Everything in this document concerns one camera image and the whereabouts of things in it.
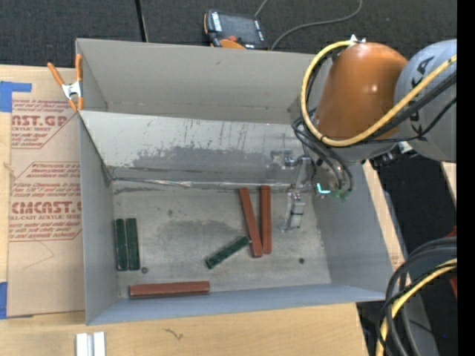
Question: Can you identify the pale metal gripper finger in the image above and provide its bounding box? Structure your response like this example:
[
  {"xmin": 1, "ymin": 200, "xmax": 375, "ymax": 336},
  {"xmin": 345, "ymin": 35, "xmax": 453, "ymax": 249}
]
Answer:
[
  {"xmin": 282, "ymin": 192, "xmax": 295, "ymax": 234},
  {"xmin": 292, "ymin": 194, "xmax": 307, "ymax": 230}
]

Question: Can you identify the red-brown flat block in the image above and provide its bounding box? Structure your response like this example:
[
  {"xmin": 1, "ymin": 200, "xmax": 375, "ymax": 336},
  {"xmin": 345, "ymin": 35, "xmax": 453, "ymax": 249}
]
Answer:
[
  {"xmin": 238, "ymin": 187, "xmax": 263, "ymax": 259},
  {"xmin": 128, "ymin": 280, "xmax": 212, "ymax": 300},
  {"xmin": 258, "ymin": 185, "xmax": 273, "ymax": 255}
]

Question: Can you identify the dark green flat block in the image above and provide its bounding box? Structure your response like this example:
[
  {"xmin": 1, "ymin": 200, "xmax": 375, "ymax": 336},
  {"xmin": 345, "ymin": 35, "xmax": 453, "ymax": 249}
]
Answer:
[
  {"xmin": 125, "ymin": 217, "xmax": 142, "ymax": 271},
  {"xmin": 205, "ymin": 235, "xmax": 251, "ymax": 270},
  {"xmin": 114, "ymin": 218, "xmax": 129, "ymax": 271}
]

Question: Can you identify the grey metal bin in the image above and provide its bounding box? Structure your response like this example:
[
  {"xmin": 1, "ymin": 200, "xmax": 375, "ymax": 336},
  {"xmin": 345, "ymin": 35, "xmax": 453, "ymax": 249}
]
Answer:
[{"xmin": 75, "ymin": 38, "xmax": 395, "ymax": 326}]

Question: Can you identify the brown cardboard board, red print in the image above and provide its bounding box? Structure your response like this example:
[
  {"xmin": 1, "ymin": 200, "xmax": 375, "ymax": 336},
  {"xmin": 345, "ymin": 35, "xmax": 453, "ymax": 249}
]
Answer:
[{"xmin": 0, "ymin": 64, "xmax": 88, "ymax": 320}]

